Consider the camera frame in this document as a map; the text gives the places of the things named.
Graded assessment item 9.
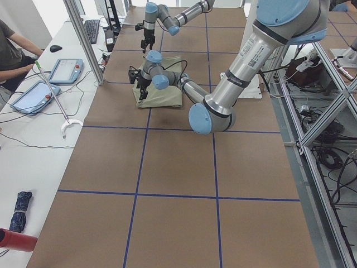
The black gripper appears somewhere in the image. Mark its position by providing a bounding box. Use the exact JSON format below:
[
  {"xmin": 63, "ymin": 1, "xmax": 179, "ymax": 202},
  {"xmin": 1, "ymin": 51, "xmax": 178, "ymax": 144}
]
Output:
[
  {"xmin": 138, "ymin": 71, "xmax": 151, "ymax": 101},
  {"xmin": 141, "ymin": 28, "xmax": 156, "ymax": 53}
]

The olive green long-sleeve shirt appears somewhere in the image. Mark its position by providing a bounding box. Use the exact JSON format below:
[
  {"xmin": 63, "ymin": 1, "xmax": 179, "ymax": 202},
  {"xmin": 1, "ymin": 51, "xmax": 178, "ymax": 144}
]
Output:
[{"xmin": 132, "ymin": 51, "xmax": 184, "ymax": 108}]

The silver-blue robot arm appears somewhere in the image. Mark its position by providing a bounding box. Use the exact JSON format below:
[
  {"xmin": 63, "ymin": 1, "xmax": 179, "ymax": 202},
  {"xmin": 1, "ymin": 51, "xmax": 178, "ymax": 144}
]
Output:
[
  {"xmin": 128, "ymin": 1, "xmax": 330, "ymax": 135},
  {"xmin": 135, "ymin": 0, "xmax": 215, "ymax": 53}
]

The black power adapter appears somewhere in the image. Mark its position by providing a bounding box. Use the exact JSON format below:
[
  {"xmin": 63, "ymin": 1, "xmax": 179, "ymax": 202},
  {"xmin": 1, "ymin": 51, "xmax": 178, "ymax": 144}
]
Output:
[{"xmin": 104, "ymin": 30, "xmax": 115, "ymax": 52}]

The black keyboard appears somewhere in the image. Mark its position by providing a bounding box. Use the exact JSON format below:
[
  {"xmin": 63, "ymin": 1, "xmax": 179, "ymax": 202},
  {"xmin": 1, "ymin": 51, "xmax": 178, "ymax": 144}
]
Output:
[{"xmin": 84, "ymin": 20, "xmax": 100, "ymax": 44}]

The far blue teach pendant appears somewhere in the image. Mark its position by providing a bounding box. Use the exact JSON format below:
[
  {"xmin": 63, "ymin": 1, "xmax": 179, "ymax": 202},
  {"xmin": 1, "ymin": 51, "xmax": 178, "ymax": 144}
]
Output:
[{"xmin": 49, "ymin": 59, "xmax": 84, "ymax": 85}]

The blue teach pendant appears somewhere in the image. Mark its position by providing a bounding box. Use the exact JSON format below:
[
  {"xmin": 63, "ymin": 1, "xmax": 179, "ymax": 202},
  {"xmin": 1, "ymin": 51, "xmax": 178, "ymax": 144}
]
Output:
[
  {"xmin": 10, "ymin": 81, "xmax": 61, "ymax": 115},
  {"xmin": 49, "ymin": 59, "xmax": 84, "ymax": 85}
]

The white reacher grabber stick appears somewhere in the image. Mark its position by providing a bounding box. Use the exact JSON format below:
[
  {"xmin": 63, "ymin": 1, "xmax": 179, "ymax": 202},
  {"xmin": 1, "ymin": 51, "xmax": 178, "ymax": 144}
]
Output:
[{"xmin": 35, "ymin": 60, "xmax": 83, "ymax": 139}]

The black computer mouse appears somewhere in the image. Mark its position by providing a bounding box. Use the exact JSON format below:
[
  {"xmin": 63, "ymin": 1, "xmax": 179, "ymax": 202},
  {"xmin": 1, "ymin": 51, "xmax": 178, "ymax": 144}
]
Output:
[{"xmin": 50, "ymin": 45, "xmax": 62, "ymax": 52}]

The near blue teach pendant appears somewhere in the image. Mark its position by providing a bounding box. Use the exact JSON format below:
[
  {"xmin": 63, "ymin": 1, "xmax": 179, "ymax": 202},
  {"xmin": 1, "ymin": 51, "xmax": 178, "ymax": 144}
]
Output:
[{"xmin": 10, "ymin": 81, "xmax": 61, "ymax": 115}]

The seated person in grey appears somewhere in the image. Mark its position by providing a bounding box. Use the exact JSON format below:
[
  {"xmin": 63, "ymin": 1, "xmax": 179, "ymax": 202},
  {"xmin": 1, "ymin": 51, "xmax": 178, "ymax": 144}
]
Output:
[{"xmin": 1, "ymin": 20, "xmax": 43, "ymax": 92}]

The folded dark blue umbrella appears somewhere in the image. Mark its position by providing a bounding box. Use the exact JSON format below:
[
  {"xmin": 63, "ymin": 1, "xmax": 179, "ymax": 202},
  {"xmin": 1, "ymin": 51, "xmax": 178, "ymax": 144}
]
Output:
[{"xmin": 9, "ymin": 191, "xmax": 32, "ymax": 233}]

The red bottle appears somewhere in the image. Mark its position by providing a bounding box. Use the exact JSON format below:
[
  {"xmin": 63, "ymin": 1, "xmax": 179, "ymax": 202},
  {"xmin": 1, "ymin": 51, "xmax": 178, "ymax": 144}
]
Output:
[{"xmin": 1, "ymin": 228, "xmax": 38, "ymax": 252}]

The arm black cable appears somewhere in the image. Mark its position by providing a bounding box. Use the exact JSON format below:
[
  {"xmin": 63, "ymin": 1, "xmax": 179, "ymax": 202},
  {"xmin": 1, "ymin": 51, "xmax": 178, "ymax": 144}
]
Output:
[{"xmin": 161, "ymin": 60, "xmax": 188, "ymax": 82}]

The aluminium frame post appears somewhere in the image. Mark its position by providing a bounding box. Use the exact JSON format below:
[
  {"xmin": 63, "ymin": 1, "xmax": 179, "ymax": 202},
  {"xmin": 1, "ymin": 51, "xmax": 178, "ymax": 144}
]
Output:
[{"xmin": 63, "ymin": 0, "xmax": 104, "ymax": 85}]

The aluminium frame rail right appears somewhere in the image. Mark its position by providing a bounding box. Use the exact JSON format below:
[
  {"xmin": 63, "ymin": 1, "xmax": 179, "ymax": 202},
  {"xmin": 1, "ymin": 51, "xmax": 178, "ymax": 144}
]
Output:
[{"xmin": 269, "ymin": 36, "xmax": 356, "ymax": 267}]

